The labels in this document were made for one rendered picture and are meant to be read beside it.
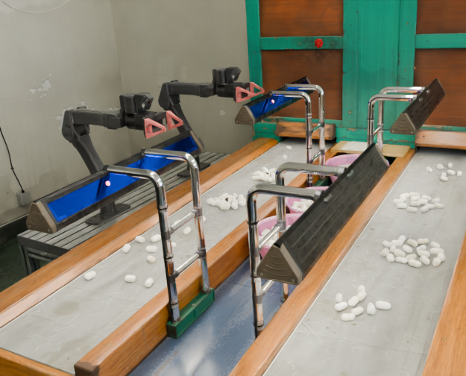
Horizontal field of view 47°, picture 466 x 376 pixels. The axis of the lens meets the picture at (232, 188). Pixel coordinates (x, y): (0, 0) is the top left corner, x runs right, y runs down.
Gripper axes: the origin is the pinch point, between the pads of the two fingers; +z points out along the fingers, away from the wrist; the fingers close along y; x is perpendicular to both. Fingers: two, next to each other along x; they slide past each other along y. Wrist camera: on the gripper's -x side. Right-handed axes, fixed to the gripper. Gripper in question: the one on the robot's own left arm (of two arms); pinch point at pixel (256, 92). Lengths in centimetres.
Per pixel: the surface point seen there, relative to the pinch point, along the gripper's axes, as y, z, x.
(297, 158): 15.4, 11.7, 33.1
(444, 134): 38, 72, 22
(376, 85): 41, 40, 2
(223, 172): -19.9, -7.1, 31.3
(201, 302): -102, 39, 36
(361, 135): 39, 34, 26
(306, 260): -128, 82, 0
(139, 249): -89, 6, 33
